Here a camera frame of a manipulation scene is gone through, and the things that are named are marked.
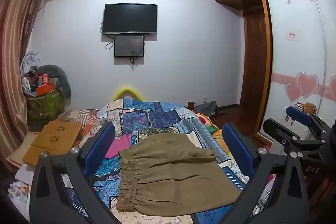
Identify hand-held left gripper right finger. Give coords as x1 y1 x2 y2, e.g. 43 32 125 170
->
192 123 310 224

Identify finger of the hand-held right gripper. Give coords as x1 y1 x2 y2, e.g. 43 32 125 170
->
286 106 332 135
262 118 332 161

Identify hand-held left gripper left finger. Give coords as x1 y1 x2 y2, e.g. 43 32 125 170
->
29 121 117 224

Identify khaki pants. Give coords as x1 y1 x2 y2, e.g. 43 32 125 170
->
116 133 240 215

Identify pink cloth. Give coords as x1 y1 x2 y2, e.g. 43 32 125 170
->
105 134 132 159

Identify small pink heart sticker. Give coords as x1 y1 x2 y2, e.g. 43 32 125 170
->
285 83 303 103

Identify large pink heart sticker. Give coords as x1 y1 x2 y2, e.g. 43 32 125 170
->
296 72 320 100

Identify striped cloth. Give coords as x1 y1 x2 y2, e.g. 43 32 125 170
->
60 109 101 131

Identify orange fleece blanket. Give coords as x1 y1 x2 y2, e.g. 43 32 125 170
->
196 112 223 138

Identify wooden lap desk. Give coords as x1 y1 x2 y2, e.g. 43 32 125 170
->
22 120 83 168

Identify grey bag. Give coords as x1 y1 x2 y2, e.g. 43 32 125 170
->
194 101 217 117

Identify white sliding wardrobe door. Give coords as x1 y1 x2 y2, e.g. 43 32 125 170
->
262 0 336 142

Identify yellow foam arch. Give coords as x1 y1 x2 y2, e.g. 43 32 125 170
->
113 86 141 102

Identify patchwork blanket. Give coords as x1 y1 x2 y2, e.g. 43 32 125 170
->
60 98 263 224

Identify green patterned bag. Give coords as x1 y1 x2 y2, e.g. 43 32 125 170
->
26 90 65 130

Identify wooden door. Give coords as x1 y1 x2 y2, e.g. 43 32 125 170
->
242 7 272 110

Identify grey pillow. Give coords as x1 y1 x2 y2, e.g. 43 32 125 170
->
35 64 72 99

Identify orange box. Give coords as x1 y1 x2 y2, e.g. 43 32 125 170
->
36 84 55 96

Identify pile of white packets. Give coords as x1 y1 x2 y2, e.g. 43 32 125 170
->
7 164 36 216

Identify light blue cloth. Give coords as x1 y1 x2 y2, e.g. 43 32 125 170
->
21 51 42 75

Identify striped pink curtain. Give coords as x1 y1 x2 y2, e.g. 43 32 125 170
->
0 0 50 169

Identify small black wall monitor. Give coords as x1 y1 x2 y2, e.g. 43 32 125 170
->
114 34 146 58

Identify black wall television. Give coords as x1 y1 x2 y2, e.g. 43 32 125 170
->
102 4 158 35

